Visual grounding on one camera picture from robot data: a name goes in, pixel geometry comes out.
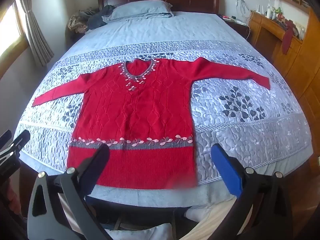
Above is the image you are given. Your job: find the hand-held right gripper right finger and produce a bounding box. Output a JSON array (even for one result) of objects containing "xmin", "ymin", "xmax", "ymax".
[{"xmin": 211, "ymin": 144, "xmax": 294, "ymax": 240}]

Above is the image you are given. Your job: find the grey leaf-patterned quilt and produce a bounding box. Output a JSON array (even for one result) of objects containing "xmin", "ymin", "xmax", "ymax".
[{"xmin": 15, "ymin": 11, "xmax": 314, "ymax": 188}]

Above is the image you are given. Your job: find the window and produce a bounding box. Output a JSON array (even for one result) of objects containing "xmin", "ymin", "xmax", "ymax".
[{"xmin": 0, "ymin": 0, "xmax": 29, "ymax": 60}]

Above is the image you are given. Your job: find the dark red hanging cloth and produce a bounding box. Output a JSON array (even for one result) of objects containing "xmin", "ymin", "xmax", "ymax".
[{"xmin": 282, "ymin": 20, "xmax": 296, "ymax": 55}]

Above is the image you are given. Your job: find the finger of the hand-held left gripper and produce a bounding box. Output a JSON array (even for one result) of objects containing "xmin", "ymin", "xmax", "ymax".
[
  {"xmin": 0, "ymin": 130, "xmax": 12, "ymax": 147},
  {"xmin": 7, "ymin": 130, "xmax": 31, "ymax": 156}
]

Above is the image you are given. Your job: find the light blue bedsheet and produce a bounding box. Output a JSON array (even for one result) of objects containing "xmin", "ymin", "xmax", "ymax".
[{"xmin": 20, "ymin": 155, "xmax": 250, "ymax": 208}]

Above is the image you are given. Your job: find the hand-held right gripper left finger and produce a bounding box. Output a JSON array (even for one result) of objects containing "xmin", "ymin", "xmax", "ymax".
[{"xmin": 27, "ymin": 144, "xmax": 112, "ymax": 240}]

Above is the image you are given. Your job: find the dark wooden nightstand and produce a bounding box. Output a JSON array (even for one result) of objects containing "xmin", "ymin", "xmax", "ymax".
[{"xmin": 220, "ymin": 14, "xmax": 251, "ymax": 40}]

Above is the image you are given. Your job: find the light blue pillow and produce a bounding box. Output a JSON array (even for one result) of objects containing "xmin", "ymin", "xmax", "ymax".
[{"xmin": 102, "ymin": 0, "xmax": 173, "ymax": 22}]

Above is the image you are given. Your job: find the wooden desk cabinet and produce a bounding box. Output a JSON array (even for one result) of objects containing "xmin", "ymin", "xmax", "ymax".
[{"xmin": 249, "ymin": 10, "xmax": 320, "ymax": 170}]

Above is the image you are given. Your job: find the red knitted sweater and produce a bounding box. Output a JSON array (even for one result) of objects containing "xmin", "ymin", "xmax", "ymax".
[{"xmin": 32, "ymin": 57, "xmax": 272, "ymax": 189}]

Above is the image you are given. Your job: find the beige curtain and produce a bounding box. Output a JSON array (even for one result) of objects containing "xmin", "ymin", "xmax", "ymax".
[{"xmin": 19, "ymin": 0, "xmax": 55, "ymax": 67}]

